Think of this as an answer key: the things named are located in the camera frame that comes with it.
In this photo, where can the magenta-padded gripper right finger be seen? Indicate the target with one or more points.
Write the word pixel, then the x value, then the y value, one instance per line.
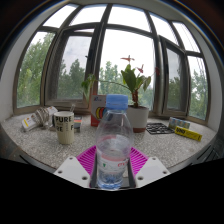
pixel 151 170

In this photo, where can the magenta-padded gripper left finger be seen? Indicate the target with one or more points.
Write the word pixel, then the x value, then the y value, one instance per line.
pixel 71 170

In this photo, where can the clear blue-capped water bottle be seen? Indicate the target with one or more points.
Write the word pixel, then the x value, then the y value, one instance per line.
pixel 114 140

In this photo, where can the cream mug with black letters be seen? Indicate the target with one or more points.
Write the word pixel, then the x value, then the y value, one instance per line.
pixel 65 128

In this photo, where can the black grid trivet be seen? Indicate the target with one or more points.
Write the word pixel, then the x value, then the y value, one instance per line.
pixel 159 128

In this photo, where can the long yellow box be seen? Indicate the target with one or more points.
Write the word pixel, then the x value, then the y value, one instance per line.
pixel 188 133

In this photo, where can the potted plant in white pot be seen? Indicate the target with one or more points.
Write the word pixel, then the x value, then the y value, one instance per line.
pixel 138 118

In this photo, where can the small blue-green box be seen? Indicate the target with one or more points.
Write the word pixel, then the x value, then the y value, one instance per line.
pixel 179 123

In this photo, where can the white and red filament box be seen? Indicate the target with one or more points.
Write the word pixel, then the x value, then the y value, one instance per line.
pixel 96 111

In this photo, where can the long white cardboard box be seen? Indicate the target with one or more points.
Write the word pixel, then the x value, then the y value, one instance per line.
pixel 29 122

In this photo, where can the dark-framed bay window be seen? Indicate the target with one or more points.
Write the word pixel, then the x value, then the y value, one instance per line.
pixel 100 43

